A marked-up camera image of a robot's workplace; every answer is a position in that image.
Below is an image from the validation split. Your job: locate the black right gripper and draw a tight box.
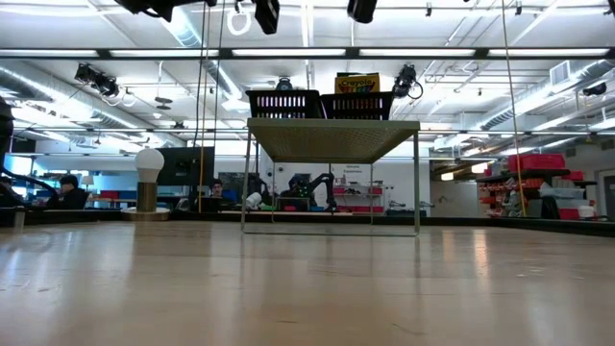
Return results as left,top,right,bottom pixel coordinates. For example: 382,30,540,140
346,0,380,25

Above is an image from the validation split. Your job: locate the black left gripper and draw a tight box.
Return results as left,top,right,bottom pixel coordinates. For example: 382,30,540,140
253,0,282,36

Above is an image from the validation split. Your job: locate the yellow red crayon box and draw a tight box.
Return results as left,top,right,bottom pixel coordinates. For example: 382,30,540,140
333,72,381,95

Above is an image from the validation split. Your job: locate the black slotted plastic basket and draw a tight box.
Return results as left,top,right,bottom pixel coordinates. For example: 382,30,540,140
244,88,323,120
319,90,396,121

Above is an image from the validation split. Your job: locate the ceiling light strip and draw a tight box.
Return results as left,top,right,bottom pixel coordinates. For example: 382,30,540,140
109,47,221,58
487,47,611,58
358,47,477,58
0,47,101,58
230,47,348,58

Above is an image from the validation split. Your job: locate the pale green perforated metal riser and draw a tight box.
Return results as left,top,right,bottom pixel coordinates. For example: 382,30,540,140
239,117,422,236

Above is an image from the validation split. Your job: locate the black monitor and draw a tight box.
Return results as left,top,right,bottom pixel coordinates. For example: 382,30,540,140
156,145,216,188

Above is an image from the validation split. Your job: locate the white bulb wooden lamp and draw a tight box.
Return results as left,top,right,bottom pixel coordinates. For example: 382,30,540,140
119,147,172,223

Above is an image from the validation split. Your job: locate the red storage bin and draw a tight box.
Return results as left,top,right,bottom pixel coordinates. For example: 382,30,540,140
506,153,567,172

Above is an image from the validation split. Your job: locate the black storage rack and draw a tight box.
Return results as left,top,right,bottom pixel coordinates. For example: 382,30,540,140
475,152,600,222

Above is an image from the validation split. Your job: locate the black ceiling camera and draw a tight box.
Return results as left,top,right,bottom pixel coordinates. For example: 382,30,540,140
73,62,121,98
392,63,424,100

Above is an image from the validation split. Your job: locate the yellow hanging cord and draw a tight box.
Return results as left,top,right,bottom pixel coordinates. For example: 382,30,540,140
501,0,529,217

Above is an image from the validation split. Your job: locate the silver air duct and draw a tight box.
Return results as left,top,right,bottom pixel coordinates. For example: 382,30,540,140
0,64,145,143

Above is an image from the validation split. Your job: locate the black metal table frame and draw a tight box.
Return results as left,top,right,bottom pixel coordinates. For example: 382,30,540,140
0,206,615,237

